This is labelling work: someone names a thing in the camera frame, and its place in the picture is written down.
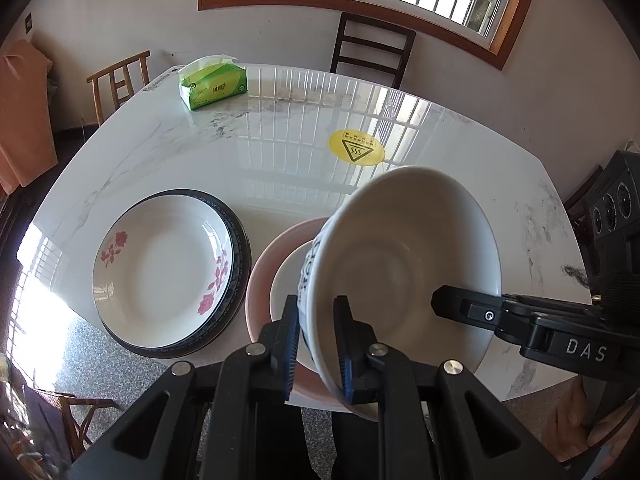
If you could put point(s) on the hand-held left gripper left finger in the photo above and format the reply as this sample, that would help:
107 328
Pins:
289 355

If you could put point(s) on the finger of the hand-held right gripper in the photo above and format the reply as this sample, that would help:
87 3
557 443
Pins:
550 340

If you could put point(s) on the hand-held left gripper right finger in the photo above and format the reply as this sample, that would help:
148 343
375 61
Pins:
342 350

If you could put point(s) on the small white bowl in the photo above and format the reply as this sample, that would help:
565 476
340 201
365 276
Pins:
285 280

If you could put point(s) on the blue floral patterned plate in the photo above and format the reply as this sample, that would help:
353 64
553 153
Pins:
243 265

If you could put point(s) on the white pink ribbed bowl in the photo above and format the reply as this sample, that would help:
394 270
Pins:
410 240

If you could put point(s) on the white plate with pink flowers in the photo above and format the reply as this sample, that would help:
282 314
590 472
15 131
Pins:
160 270

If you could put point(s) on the person's right hand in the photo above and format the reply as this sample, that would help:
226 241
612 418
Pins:
570 425

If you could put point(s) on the dark wooden chair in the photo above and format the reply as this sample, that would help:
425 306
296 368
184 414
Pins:
375 27
580 200

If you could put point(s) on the yellow round warning sticker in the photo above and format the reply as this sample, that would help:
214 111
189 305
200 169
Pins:
357 147

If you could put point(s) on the rattan chair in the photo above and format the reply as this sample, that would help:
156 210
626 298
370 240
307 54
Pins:
75 402

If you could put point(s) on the green tissue box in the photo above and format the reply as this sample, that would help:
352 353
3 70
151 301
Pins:
215 87

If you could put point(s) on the white table edge label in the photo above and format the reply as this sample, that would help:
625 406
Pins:
162 79

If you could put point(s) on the light wooden chair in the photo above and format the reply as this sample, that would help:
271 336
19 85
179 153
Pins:
118 65

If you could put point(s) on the orange curtain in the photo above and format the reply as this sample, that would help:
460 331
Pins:
25 125

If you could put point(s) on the wooden framed grille window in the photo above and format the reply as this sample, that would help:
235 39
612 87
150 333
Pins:
280 1

